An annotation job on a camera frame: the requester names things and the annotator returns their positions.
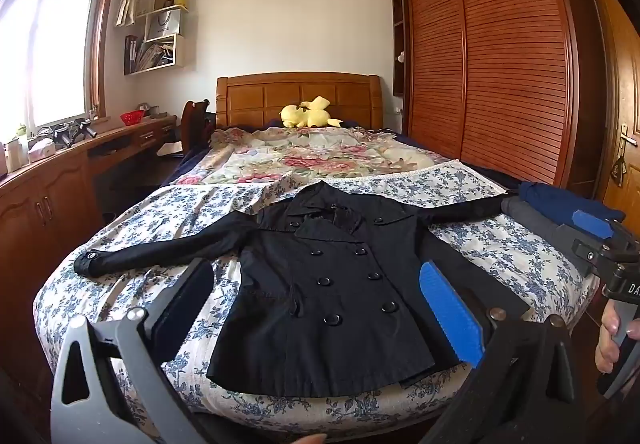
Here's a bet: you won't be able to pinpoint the person's right hand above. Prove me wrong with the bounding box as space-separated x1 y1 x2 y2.
595 301 640 375

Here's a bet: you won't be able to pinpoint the black double-breasted coat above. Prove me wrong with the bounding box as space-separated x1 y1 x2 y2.
74 180 531 397

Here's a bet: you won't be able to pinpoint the window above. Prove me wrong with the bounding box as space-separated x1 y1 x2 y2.
0 0 123 145

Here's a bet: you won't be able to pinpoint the yellow plush toy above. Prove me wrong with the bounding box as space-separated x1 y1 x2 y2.
280 96 343 129

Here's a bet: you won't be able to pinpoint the white wall shelf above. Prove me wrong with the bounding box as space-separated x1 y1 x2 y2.
124 6 187 76

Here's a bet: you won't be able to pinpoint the pink floral quilt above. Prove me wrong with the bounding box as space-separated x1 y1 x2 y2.
170 126 461 187

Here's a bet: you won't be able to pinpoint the long wooden desk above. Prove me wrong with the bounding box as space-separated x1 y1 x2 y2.
0 114 178 425

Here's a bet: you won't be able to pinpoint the person's left hand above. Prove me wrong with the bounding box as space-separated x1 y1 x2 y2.
270 434 328 444

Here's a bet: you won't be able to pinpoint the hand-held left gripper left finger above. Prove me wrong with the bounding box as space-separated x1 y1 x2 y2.
50 258 216 444

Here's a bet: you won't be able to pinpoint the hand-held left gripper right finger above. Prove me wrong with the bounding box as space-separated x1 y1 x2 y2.
419 260 583 444

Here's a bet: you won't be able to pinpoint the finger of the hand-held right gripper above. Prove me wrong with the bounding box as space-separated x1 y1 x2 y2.
572 240 640 270
556 210 640 245

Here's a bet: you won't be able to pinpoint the wooden louvred wardrobe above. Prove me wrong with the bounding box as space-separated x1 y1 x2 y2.
391 0 601 197

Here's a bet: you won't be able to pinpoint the white tissue box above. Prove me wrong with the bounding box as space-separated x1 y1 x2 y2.
27 141 57 164

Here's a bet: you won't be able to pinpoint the white paper shopping bag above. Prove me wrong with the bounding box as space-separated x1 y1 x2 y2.
145 9 181 42

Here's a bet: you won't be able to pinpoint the wooden bed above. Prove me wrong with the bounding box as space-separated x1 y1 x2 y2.
32 72 601 442

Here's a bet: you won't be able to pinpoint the black devices on desk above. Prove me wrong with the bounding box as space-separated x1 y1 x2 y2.
50 120 98 147

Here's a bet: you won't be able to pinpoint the wooden chair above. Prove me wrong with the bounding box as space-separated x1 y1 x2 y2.
180 99 213 155

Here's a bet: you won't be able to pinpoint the blue floral bed sheet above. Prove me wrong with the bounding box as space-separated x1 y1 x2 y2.
32 161 601 440

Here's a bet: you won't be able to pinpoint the folded grey garment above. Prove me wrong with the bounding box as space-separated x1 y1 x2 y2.
500 198 601 275

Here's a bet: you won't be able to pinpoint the row of books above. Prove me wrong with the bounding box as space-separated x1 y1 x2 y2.
125 35 176 74

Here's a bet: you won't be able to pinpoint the wooden door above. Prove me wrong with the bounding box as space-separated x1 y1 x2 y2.
582 0 640 235

